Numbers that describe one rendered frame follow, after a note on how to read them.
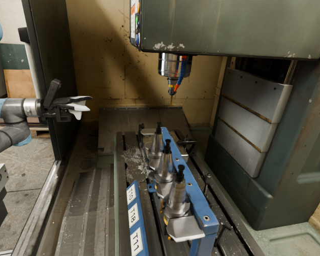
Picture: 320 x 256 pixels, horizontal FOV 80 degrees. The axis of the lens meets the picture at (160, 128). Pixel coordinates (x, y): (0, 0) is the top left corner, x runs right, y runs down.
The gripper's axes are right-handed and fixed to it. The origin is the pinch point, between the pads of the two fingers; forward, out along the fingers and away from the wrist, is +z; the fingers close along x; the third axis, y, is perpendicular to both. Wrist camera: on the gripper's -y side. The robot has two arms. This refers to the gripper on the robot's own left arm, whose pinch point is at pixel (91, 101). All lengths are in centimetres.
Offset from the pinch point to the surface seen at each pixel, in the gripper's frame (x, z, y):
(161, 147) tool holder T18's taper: 31.4, 23.0, 5.1
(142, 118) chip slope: -96, 38, 50
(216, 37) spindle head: 23, 40, -28
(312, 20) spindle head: 24, 73, -35
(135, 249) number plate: 43, 14, 37
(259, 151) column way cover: 14, 80, 23
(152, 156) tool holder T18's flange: 32.0, 20.2, 7.7
